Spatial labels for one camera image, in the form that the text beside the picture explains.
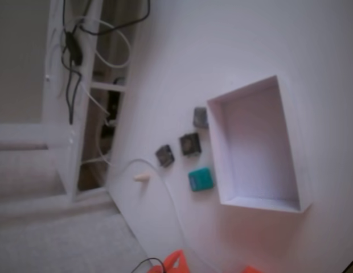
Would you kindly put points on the black case with copper coin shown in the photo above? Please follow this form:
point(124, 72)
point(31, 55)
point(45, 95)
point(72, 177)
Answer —
point(189, 143)

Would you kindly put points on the white furniture frame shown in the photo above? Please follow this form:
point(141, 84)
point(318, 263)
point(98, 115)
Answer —
point(55, 99)

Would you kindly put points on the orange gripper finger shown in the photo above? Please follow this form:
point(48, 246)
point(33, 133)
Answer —
point(184, 266)
point(166, 263)

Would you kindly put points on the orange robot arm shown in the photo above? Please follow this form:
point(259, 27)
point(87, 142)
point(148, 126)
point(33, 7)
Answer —
point(250, 270)

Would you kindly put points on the green cube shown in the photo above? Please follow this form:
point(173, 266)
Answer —
point(201, 179)

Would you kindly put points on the cream animal figurine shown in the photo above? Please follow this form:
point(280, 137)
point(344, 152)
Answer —
point(142, 177)

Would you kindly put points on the black case with dark coin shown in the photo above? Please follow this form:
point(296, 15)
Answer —
point(165, 156)

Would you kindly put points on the grey metal tin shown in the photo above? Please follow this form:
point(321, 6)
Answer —
point(200, 117)

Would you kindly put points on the white cardboard bin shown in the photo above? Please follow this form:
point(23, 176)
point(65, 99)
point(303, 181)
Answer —
point(250, 142)

